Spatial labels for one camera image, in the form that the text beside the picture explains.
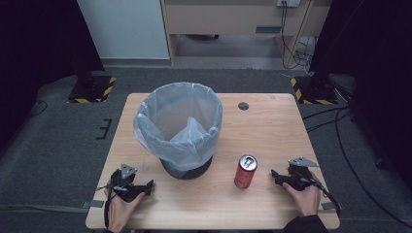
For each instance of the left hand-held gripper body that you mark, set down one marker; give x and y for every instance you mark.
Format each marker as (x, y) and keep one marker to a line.
(124, 186)

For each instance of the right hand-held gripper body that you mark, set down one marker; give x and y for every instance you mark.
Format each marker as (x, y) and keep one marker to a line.
(299, 176)

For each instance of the red drink can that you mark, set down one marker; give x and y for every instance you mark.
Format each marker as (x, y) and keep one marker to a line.
(244, 176)

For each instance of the black trash bin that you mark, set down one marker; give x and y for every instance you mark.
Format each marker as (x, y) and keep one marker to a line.
(186, 171)

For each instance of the trash bin with plastic liner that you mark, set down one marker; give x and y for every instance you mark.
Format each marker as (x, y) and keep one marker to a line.
(168, 110)

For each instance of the person's right hand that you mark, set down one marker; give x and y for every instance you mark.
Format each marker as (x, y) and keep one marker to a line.
(306, 200)

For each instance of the person's left hand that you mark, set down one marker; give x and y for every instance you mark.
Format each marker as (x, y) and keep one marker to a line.
(118, 212)

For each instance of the dark round table grommet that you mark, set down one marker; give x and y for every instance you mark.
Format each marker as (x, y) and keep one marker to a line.
(243, 106)

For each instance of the striped black stand base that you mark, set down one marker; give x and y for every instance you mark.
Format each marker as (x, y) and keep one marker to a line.
(315, 92)
(94, 90)

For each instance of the black curtain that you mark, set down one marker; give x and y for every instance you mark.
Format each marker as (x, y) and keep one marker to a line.
(39, 48)
(372, 48)

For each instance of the white panel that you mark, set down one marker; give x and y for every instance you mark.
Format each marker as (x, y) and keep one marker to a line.
(123, 29)

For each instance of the grey power socket box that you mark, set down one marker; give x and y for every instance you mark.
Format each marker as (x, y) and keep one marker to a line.
(288, 2)

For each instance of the grey table edge bracket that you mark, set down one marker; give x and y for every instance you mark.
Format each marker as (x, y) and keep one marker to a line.
(94, 204)
(331, 206)

